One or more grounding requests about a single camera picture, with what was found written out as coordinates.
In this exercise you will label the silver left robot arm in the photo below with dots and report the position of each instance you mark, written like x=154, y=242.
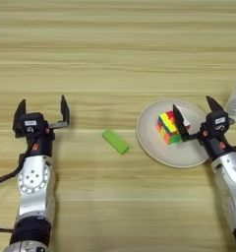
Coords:
x=34, y=193

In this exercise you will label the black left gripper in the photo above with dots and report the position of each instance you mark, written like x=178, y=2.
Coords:
x=41, y=144

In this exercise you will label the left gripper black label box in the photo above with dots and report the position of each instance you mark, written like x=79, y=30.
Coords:
x=34, y=122

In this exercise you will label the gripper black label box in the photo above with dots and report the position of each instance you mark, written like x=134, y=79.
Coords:
x=34, y=122
x=217, y=121

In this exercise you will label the white round plate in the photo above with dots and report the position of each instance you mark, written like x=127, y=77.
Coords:
x=149, y=138

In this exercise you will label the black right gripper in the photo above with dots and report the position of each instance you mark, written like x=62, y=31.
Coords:
x=216, y=144

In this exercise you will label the multicolour puzzle cube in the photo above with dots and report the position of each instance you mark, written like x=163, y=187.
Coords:
x=167, y=126

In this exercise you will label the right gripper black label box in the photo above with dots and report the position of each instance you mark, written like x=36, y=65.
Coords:
x=217, y=121

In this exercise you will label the green rectangular block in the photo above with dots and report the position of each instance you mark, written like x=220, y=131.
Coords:
x=115, y=141

